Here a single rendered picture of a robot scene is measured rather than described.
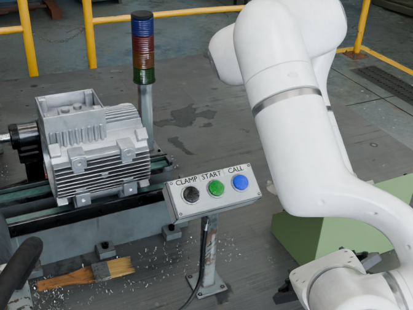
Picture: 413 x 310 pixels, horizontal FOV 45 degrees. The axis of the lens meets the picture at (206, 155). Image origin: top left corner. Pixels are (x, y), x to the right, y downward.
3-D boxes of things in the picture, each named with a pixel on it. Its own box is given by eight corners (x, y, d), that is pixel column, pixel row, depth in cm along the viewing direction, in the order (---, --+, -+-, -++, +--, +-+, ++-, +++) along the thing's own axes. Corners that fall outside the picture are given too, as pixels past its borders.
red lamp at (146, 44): (136, 54, 130) (135, 37, 128) (129, 47, 135) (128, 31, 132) (157, 51, 133) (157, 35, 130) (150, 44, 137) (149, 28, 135)
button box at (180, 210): (171, 225, 91) (178, 218, 86) (160, 189, 93) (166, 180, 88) (253, 203, 97) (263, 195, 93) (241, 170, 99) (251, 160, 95)
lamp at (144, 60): (136, 70, 133) (136, 54, 130) (129, 62, 137) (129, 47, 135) (157, 67, 135) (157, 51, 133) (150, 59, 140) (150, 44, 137)
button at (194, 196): (184, 206, 89) (187, 203, 87) (179, 190, 89) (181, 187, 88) (199, 202, 90) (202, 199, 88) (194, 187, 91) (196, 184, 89)
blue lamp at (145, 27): (135, 37, 128) (134, 20, 126) (128, 31, 132) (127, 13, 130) (157, 35, 130) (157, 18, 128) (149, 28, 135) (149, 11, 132)
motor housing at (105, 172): (61, 224, 103) (49, 146, 92) (45, 175, 117) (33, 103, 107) (153, 202, 110) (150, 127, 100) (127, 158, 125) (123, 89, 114)
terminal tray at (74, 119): (48, 151, 98) (43, 119, 94) (39, 127, 106) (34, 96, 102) (107, 140, 102) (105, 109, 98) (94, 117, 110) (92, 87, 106)
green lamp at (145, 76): (137, 85, 135) (136, 70, 133) (130, 77, 140) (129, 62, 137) (158, 82, 137) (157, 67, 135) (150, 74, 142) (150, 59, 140)
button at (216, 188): (209, 200, 91) (212, 197, 89) (204, 184, 91) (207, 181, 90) (224, 196, 92) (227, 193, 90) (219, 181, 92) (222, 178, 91)
